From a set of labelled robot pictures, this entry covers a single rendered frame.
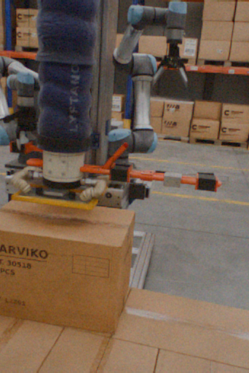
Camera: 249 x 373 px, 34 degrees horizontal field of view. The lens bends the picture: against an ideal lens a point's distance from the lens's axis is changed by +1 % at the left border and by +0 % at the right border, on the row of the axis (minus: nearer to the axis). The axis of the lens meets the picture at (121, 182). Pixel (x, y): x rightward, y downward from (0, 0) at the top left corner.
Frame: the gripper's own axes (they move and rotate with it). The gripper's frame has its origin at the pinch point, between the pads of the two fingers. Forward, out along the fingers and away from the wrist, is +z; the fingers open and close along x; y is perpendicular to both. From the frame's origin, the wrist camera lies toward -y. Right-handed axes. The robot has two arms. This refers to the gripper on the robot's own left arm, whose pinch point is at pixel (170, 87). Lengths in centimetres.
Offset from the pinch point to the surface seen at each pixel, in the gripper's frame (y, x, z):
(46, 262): 52, -39, 69
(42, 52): 40, -46, -11
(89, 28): 36, -29, -21
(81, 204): 46, -27, 45
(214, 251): -156, 47, 152
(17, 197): 46, -54, 45
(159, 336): 48, 9, 98
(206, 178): 35, 20, 32
